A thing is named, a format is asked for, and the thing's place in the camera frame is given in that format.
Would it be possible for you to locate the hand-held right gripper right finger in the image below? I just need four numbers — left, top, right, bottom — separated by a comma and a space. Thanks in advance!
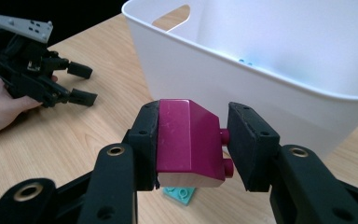
227, 101, 282, 192

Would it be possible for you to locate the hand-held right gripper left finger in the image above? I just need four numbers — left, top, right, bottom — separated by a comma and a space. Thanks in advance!
126, 99, 161, 192

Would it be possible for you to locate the magenta sloped toy brick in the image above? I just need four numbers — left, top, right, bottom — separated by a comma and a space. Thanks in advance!
156, 98, 235, 189

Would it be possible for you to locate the white plastic bin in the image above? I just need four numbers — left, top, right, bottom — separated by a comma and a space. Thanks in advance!
121, 0, 358, 163

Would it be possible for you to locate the flat teal toy brick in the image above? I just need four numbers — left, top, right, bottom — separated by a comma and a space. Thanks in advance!
162, 186, 197, 206

